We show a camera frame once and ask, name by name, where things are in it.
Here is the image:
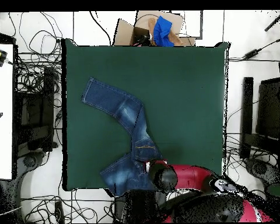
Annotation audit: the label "blue denim jeans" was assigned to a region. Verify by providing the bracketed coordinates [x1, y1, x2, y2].
[80, 76, 165, 197]

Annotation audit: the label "brown cardboard box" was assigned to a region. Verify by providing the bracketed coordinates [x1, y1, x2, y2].
[113, 10, 197, 47]

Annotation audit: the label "black power adapter cable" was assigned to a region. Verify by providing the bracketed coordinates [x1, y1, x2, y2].
[228, 34, 280, 62]

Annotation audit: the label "grey swivel chair base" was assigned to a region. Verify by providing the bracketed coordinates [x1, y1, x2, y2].
[243, 157, 280, 187]
[15, 150, 48, 187]

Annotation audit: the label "bright blue cloth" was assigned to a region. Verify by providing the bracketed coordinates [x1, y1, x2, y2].
[152, 15, 176, 47]

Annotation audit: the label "black flat panel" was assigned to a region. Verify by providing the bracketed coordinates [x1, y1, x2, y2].
[255, 76, 280, 141]

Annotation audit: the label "black power strip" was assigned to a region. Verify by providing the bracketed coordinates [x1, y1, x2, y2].
[54, 200, 65, 223]

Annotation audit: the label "black upright bar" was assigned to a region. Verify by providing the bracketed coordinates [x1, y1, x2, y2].
[239, 76, 254, 160]

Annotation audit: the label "black cable bundle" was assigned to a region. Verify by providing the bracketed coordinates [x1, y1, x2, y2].
[225, 132, 271, 187]
[8, 11, 64, 95]
[20, 188, 116, 223]

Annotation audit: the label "black equipment stand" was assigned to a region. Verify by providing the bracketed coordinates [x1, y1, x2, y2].
[15, 66, 58, 152]

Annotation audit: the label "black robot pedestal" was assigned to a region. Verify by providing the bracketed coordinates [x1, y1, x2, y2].
[113, 189, 169, 223]

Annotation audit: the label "black rod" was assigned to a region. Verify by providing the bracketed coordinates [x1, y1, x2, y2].
[264, 10, 280, 32]

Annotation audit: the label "dark green table cloth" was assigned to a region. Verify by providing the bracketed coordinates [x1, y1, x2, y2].
[61, 38, 230, 191]

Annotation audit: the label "white side table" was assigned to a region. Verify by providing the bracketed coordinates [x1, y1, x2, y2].
[0, 43, 14, 180]

